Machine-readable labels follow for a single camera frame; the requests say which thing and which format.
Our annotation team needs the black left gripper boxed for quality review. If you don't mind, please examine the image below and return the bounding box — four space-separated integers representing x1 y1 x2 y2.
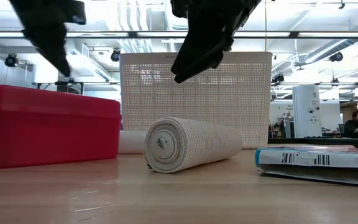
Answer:
9 0 71 78

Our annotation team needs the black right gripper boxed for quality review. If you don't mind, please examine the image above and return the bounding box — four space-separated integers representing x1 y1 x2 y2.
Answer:
170 0 262 84

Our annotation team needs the red first aid kit case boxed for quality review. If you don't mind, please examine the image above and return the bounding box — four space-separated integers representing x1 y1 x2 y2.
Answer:
0 83 123 170

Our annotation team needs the beige elastic bandage roll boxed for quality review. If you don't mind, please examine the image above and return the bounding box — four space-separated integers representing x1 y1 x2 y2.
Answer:
143 116 244 174

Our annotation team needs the red and blue medicine box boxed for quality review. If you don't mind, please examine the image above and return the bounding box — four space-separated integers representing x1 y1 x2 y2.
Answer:
254 144 358 189

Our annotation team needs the white perforated plastic basket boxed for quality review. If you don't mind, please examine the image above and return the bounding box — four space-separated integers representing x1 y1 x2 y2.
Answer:
119 51 273 149

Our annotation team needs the black background table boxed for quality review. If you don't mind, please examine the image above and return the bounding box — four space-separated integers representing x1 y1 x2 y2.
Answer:
32 79 85 96

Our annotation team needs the white pillar with sensors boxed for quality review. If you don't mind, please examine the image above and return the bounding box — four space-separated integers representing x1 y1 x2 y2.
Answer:
291 85 323 139

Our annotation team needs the person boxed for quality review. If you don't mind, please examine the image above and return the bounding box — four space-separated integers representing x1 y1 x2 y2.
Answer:
342 110 358 139

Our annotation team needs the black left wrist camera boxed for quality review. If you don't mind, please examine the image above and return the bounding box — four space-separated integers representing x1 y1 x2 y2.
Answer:
62 0 87 26

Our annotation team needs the black overhead frame beam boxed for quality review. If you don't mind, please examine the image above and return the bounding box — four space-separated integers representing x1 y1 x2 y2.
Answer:
0 30 358 40

